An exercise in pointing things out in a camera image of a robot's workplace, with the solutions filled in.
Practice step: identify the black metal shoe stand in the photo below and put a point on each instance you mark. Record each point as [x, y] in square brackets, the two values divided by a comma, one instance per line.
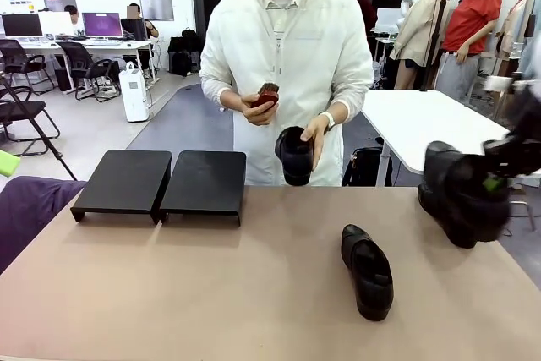
[203, 183]
[122, 179]

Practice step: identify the person in black shirt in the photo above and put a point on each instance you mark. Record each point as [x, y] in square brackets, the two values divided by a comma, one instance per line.
[135, 29]

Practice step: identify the black folding chair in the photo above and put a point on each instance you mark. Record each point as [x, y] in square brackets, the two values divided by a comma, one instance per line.
[21, 108]

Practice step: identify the person's left hand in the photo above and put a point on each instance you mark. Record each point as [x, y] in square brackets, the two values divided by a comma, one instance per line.
[318, 137]

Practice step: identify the long white office desk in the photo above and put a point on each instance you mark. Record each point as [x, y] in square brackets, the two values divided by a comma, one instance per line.
[105, 45]

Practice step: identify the person in white t-shirt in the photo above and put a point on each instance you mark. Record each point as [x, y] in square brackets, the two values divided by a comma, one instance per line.
[75, 23]

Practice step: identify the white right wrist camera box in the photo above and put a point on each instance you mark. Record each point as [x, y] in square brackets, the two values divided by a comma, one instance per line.
[498, 84]

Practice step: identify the person's right hand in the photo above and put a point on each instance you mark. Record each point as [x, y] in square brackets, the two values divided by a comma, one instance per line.
[253, 113]

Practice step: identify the person's right forearm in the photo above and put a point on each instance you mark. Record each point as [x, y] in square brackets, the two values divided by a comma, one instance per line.
[232, 100]

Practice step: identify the garment rack with clothes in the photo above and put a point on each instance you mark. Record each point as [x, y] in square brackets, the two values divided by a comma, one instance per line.
[517, 27]

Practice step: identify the black bag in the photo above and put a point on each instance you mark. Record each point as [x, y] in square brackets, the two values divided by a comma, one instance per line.
[367, 166]

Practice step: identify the white air purifier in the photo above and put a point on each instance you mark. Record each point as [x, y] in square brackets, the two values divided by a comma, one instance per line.
[134, 99]

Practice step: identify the person's left forearm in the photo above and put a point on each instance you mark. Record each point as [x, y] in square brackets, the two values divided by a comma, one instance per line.
[340, 109]

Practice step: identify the red-brown wooden shoe brush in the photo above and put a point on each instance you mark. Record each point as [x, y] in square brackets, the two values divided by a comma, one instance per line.
[267, 96]

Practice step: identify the black mesh office chair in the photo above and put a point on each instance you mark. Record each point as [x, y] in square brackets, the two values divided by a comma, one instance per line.
[12, 54]
[78, 61]

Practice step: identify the mannequin in red shirt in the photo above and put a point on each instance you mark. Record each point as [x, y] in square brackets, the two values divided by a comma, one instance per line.
[471, 18]

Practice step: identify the monitor with purple screen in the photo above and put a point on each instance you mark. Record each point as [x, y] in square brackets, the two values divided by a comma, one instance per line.
[102, 24]

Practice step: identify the person in white jacket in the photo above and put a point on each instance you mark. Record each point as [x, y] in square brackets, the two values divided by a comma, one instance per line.
[296, 61]

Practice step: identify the person in light blue top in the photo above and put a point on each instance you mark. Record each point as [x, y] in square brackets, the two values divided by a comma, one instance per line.
[533, 56]

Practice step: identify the black computer monitor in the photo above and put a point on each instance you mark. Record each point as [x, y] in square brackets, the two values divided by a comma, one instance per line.
[22, 25]

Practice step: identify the purple fabric cover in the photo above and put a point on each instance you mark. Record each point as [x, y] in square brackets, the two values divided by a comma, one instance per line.
[29, 217]

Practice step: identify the white wristwatch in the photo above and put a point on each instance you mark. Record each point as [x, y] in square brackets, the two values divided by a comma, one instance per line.
[329, 120]

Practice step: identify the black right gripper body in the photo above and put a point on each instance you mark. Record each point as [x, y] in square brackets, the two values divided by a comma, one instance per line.
[528, 137]

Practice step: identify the black waste bin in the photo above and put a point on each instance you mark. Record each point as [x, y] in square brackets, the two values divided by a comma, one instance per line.
[63, 80]

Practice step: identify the mannequin in beige coat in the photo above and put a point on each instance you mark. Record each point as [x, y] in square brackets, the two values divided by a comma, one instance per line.
[416, 27]

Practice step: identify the white computer monitor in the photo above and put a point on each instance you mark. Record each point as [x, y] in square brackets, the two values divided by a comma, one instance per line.
[55, 23]

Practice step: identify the black backpack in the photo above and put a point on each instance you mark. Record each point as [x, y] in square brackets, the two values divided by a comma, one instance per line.
[186, 52]

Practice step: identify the white work table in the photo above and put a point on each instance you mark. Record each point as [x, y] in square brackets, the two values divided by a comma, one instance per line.
[422, 124]

